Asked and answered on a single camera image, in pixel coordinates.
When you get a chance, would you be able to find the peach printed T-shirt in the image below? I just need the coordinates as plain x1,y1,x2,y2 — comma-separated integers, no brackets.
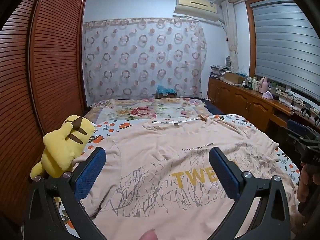
85,115,305,240

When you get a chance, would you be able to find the wooden slatted wardrobe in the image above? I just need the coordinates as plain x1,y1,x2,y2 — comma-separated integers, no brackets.
0,0,87,230

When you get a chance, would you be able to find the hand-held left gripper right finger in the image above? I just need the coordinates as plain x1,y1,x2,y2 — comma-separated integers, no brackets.
209,147,292,240

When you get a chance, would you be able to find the person's left hand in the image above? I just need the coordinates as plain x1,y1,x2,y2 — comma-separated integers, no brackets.
141,229,158,240

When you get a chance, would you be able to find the small brown box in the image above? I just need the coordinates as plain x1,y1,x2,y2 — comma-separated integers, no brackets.
155,92,177,99

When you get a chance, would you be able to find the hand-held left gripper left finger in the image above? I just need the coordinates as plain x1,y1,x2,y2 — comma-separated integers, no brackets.
24,147,107,240

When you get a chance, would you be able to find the dark blue bed sheet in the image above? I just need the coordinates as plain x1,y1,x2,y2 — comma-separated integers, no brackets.
201,97,224,117

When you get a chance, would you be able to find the ring patterned curtain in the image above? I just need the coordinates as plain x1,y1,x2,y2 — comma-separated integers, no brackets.
82,18,208,99

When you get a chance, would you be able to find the yellow plush toy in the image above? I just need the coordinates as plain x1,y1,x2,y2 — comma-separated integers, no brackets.
30,115,97,180

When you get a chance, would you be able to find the person's right hand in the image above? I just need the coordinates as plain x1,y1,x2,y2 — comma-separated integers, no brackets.
297,162,315,203

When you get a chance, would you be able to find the cardboard box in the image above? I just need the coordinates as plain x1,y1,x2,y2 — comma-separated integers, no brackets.
224,72,247,84

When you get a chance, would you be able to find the wall air conditioner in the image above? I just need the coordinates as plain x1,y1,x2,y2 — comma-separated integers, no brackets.
174,0,222,27

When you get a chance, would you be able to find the cream lace curtain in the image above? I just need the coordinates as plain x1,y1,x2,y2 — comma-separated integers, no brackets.
221,0,239,73

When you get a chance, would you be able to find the wooden cabinet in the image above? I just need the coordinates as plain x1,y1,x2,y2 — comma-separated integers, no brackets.
207,76,320,140

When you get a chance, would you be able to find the grey window blind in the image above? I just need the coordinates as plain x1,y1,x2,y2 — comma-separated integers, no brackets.
250,0,320,98

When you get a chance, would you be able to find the teal cloth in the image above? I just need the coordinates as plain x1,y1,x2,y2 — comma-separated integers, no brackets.
156,85,177,94

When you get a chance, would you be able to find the row of small bottles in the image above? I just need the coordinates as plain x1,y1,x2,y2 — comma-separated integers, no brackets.
241,76,260,90

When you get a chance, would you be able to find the floral blanket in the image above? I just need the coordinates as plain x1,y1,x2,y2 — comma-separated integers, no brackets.
84,97,208,126

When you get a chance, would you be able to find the orange fruit print blanket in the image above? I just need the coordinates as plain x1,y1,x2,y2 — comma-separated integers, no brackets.
54,114,302,240

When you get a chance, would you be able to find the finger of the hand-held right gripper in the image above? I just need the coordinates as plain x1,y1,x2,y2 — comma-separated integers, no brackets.
286,119,316,144

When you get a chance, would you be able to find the stack of folded clothes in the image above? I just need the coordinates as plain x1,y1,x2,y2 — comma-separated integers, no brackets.
210,65,232,78

